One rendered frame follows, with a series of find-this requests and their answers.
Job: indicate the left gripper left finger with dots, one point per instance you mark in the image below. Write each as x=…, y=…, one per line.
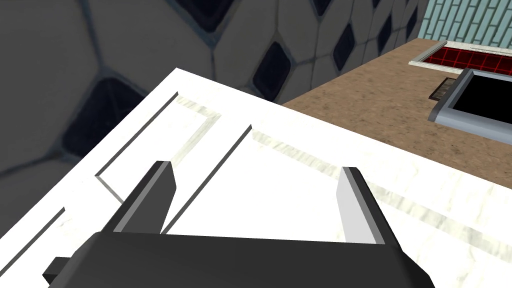
x=146, y=204

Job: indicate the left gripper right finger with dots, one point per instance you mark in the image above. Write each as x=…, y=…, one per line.
x=358, y=216

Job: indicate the white marble cabinet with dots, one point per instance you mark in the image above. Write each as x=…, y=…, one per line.
x=272, y=192

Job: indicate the dark grey flat rectangle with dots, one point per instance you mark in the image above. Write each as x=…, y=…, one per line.
x=442, y=90

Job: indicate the grey sink with black basin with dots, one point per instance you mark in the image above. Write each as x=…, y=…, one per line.
x=482, y=98

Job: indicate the red grid white-framed panel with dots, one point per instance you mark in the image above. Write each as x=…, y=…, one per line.
x=464, y=60

